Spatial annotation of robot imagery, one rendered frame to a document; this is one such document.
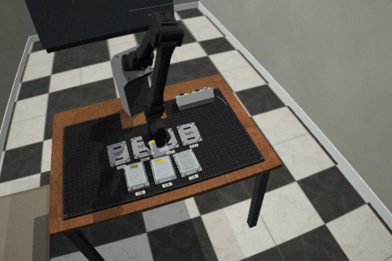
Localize white control panel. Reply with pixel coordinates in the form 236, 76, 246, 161
175, 88, 228, 111

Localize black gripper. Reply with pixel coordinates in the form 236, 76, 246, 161
142, 128, 171, 151

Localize white plate lid with yellow tape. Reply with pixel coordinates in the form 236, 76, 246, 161
151, 155, 174, 181
149, 141, 170, 158

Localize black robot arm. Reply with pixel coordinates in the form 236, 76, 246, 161
122, 12, 184, 148

